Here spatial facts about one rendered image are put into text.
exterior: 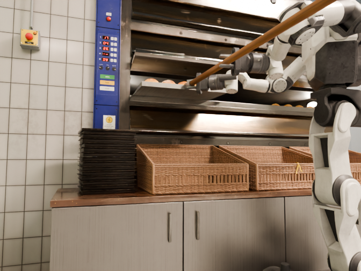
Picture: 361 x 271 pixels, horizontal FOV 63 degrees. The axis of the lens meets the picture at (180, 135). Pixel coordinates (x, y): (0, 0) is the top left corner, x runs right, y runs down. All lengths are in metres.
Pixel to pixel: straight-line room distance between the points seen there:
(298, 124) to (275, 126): 0.24
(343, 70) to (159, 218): 1.07
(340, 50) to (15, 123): 1.75
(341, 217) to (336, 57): 0.69
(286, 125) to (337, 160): 1.08
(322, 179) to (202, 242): 0.65
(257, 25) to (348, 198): 1.58
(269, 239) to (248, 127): 0.89
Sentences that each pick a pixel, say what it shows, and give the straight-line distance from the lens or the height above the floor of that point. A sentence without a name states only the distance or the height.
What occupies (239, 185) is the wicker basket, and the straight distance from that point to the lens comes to 1.68.
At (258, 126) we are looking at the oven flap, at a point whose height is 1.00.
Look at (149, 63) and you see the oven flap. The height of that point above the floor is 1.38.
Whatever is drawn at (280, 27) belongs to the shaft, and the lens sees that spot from 1.04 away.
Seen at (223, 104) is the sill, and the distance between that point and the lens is 2.22.
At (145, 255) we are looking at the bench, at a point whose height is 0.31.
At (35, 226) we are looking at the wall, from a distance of 1.99.
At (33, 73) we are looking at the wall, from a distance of 2.02.
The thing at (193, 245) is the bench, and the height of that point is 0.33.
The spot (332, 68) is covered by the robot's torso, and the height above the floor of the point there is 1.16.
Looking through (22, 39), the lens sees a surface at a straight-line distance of 2.01.
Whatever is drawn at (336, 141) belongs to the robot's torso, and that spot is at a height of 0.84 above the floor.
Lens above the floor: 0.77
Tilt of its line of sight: 4 degrees up
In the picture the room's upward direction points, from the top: straight up
